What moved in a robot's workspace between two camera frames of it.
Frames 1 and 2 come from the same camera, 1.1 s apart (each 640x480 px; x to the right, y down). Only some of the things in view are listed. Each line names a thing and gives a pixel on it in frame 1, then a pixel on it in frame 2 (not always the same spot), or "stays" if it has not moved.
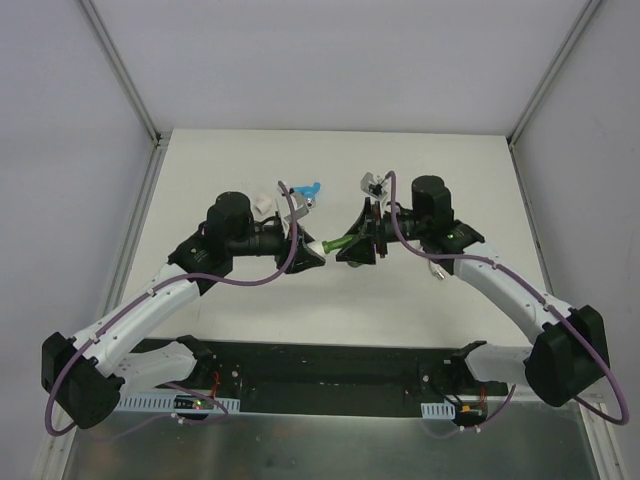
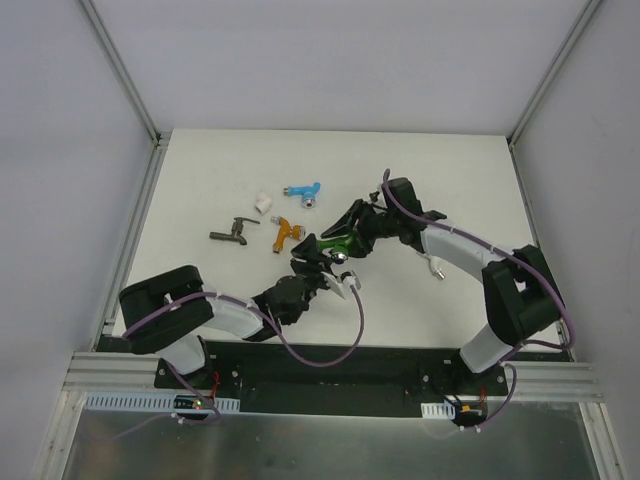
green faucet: [335, 244] stays
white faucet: [437, 270] stays
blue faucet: [308, 192] stays
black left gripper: [291, 245] to [310, 267]
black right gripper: [378, 232] to [363, 230]
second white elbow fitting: [263, 204] stays
